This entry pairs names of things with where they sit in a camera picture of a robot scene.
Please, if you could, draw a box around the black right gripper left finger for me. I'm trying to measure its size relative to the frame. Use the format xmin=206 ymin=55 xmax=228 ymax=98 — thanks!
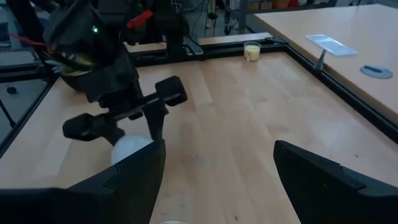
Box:
xmin=0 ymin=139 xmax=167 ymax=224

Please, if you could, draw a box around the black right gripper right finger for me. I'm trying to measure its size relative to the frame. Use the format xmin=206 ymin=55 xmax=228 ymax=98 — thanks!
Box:
xmin=272 ymin=139 xmax=398 ymax=224

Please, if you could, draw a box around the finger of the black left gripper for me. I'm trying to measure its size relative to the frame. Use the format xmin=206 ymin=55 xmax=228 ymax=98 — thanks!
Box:
xmin=142 ymin=100 xmax=169 ymax=143
xmin=92 ymin=119 xmax=126 ymax=147

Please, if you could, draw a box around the white lightbulb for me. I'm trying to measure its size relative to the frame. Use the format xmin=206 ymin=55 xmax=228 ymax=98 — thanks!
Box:
xmin=111 ymin=133 xmax=155 ymax=166

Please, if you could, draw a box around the yellow candle glass jar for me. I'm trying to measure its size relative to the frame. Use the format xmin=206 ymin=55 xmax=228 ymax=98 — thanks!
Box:
xmin=243 ymin=41 xmax=262 ymax=62

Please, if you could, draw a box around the light wooden desk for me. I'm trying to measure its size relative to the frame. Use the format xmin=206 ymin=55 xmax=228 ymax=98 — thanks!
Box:
xmin=253 ymin=3 xmax=398 ymax=125

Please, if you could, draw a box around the red cable strap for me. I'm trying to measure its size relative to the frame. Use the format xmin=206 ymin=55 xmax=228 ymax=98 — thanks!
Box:
xmin=126 ymin=9 xmax=155 ymax=30

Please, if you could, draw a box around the black aluminium table frame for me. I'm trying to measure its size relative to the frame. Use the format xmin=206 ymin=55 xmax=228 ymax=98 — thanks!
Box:
xmin=0 ymin=35 xmax=398 ymax=156

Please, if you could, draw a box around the grey desk cable grommet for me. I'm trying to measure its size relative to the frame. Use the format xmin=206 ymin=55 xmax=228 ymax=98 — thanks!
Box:
xmin=359 ymin=63 xmax=394 ymax=80

